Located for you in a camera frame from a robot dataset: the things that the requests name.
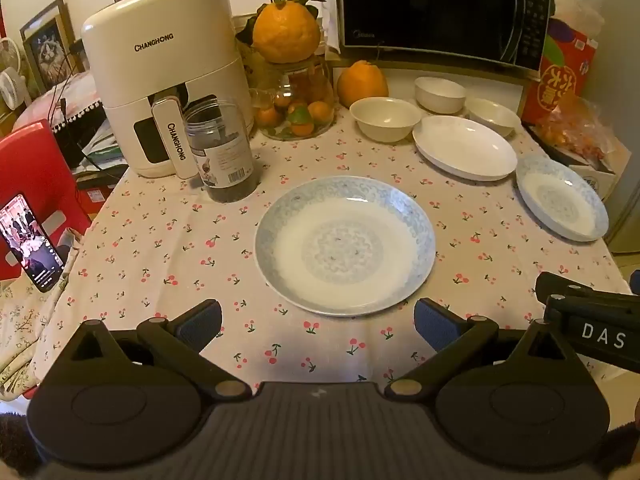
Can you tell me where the pink cloth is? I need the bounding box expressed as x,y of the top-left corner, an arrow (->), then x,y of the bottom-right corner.
12,72 -> 93,131

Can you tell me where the red plastic chair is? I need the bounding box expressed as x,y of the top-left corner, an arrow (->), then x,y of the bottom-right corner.
0,120 -> 93,281

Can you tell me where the cream air fryer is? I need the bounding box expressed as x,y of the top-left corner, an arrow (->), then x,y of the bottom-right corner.
81,0 -> 256,180

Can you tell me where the smartphone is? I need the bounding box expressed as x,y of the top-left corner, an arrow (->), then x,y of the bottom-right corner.
0,192 -> 65,293

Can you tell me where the spiral notebook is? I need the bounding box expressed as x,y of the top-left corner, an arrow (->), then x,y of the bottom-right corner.
50,99 -> 108,136

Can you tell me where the small blue patterned plate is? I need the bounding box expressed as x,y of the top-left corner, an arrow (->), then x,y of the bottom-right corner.
515,154 -> 610,242

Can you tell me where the cherry print tablecloth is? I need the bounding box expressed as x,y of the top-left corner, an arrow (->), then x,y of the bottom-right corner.
25,105 -> 636,401

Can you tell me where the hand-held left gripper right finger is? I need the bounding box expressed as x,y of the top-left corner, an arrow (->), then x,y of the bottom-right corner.
384,298 -> 576,401

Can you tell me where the red gift box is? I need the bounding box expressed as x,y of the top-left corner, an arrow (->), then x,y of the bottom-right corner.
520,17 -> 601,126

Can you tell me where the dark labelled plastic jar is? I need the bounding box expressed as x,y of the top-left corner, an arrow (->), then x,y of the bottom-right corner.
184,101 -> 261,205

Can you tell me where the small white bowl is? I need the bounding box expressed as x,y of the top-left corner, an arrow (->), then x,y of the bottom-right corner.
465,97 -> 522,138
414,76 -> 468,115

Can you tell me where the stack of papers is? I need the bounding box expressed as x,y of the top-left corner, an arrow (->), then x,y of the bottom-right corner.
75,125 -> 131,176

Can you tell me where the large white bowl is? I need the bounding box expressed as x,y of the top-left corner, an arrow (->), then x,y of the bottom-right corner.
349,97 -> 424,144

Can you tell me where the floral cloth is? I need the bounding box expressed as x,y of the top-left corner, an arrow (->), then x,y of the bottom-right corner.
0,230 -> 83,401

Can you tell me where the black microwave oven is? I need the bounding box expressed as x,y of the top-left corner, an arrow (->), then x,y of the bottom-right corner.
334,0 -> 553,72

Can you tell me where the glass jar of small oranges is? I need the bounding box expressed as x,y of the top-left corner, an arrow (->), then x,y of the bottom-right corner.
250,55 -> 337,142

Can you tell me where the framed cat picture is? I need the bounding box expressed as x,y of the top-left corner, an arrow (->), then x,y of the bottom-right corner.
20,0 -> 81,92

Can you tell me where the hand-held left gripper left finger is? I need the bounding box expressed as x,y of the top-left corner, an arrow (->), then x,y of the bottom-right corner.
60,299 -> 253,405

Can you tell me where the plastic bag of oranges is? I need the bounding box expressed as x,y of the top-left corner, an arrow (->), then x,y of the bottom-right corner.
537,97 -> 626,166

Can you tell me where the white desk fan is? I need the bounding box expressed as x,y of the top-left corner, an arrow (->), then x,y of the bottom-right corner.
0,37 -> 36,111

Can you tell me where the clear plastic bag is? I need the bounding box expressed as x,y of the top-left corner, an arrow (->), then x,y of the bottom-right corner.
545,0 -> 616,36

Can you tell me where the white plate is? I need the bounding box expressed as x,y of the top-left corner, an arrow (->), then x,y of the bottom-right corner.
412,115 -> 519,182

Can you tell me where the large blue patterned plate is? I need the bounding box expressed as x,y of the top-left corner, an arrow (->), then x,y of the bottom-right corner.
254,176 -> 437,317

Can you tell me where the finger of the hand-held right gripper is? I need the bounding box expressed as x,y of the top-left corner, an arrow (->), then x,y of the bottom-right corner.
535,272 -> 596,307

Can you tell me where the large orange with leaves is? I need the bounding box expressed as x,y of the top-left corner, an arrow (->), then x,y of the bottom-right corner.
235,0 -> 326,65

